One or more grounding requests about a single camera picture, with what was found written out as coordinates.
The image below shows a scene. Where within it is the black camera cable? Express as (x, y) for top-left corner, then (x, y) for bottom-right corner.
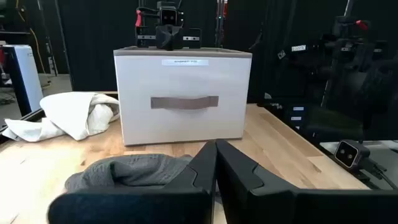
(357, 158), (398, 190)

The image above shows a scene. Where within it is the black table-level camera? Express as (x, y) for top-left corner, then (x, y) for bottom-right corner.
(334, 139), (371, 170)

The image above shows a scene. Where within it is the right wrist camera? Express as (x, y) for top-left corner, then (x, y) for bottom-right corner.
(158, 1), (179, 26)

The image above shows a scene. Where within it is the white tower fan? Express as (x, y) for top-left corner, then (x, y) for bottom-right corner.
(2, 44), (44, 116)

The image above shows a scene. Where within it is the white towel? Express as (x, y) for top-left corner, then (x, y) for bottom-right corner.
(1, 91), (121, 142)

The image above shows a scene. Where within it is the beige fabric storage box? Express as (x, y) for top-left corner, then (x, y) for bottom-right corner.
(113, 45), (253, 147)

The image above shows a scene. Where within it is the short yellow cable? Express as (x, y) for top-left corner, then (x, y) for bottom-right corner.
(29, 27), (47, 75)

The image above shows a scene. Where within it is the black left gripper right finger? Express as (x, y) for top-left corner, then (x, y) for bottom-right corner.
(216, 139), (398, 224)

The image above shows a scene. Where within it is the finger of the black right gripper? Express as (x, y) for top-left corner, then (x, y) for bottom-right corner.
(169, 24), (184, 50)
(155, 24), (170, 50)

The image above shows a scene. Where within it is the black pole with red clip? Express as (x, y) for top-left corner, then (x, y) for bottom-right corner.
(214, 0), (228, 48)

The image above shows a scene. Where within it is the plain dark grey towel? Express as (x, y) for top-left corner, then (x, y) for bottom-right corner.
(64, 153), (194, 193)

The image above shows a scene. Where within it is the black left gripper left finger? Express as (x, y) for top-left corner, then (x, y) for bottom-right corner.
(47, 139), (218, 224)

